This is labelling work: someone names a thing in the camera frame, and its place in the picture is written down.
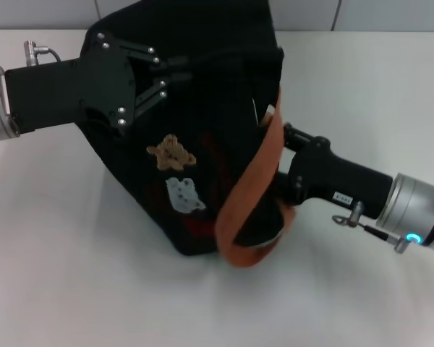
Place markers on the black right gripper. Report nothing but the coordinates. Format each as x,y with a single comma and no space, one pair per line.
340,177

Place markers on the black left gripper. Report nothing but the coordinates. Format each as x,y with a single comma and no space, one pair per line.
76,90

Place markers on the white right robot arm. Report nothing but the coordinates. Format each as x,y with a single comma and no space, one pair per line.
412,202

